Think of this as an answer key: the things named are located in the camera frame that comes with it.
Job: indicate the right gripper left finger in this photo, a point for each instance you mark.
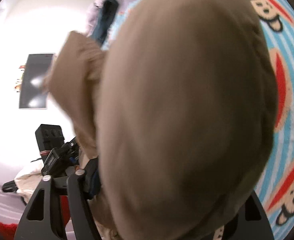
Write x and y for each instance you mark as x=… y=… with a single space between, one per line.
x=59 y=200

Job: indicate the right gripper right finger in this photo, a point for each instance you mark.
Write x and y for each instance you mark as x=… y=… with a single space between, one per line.
x=250 y=223

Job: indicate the tan puffer jacket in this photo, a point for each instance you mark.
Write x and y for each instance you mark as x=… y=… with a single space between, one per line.
x=180 y=111

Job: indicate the monkey print striped blanket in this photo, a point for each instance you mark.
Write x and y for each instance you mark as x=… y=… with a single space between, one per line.
x=277 y=24

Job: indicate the red flower decoration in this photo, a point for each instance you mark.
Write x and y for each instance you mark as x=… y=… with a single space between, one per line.
x=19 y=77

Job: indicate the folded dark blue jeans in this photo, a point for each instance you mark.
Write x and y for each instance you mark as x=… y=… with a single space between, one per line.
x=105 y=18

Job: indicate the wall mounted television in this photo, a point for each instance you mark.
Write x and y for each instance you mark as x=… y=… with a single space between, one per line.
x=32 y=95

